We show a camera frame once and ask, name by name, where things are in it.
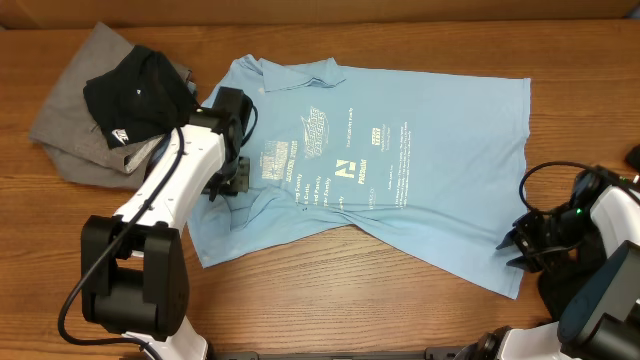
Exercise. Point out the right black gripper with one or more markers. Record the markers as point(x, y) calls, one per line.
point(526, 240)

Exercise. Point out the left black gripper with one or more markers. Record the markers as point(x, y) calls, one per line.
point(240, 182)

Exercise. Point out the light blue printed t-shirt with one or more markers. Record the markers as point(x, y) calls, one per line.
point(427, 163)

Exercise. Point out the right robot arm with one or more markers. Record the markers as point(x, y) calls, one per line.
point(601, 321)

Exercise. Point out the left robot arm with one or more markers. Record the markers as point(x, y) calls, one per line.
point(134, 277)

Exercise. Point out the black shirt on right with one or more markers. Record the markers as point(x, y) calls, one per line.
point(611, 206)

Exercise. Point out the folded teal blue shirt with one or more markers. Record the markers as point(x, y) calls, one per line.
point(163, 144)

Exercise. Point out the folded black nike shirt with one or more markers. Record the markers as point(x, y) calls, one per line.
point(141, 98)

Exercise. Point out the folded grey shirt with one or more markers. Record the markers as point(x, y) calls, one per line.
point(69, 134)

